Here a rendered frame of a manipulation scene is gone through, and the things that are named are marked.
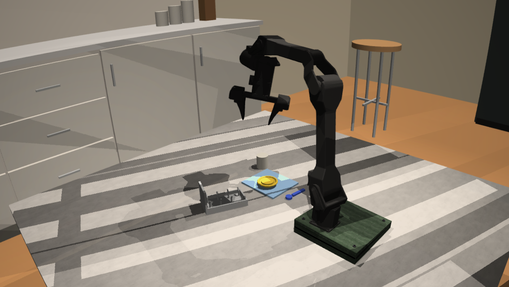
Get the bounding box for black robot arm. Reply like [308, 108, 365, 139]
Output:
[239, 35, 347, 232]

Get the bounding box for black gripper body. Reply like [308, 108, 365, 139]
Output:
[229, 75, 290, 110]

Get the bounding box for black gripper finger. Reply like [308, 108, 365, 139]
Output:
[234, 97, 246, 120]
[268, 104, 283, 125]

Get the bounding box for grey dish rack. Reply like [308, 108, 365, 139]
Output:
[198, 181, 248, 215]

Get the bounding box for beige cylinder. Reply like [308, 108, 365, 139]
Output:
[256, 152, 268, 170]

